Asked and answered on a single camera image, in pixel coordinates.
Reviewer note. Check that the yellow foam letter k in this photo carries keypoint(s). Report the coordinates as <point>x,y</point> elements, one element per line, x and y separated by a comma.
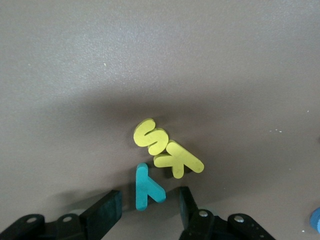
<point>180,155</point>

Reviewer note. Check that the blue foam letter x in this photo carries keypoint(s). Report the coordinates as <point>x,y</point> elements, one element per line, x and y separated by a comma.
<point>316,220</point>

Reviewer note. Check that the teal foam letter y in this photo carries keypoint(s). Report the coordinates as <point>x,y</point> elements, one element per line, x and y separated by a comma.
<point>142,190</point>

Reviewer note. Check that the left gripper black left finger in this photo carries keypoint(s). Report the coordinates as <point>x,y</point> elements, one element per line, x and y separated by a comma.
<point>100,215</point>

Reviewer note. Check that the brown table cover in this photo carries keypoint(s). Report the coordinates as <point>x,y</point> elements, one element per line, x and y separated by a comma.
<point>75,75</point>

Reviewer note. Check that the yellow foam letter s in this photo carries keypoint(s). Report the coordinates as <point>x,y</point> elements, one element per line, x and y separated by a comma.
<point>140,136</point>

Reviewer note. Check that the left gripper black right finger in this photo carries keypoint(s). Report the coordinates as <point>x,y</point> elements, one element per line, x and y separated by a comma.
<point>197,222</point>

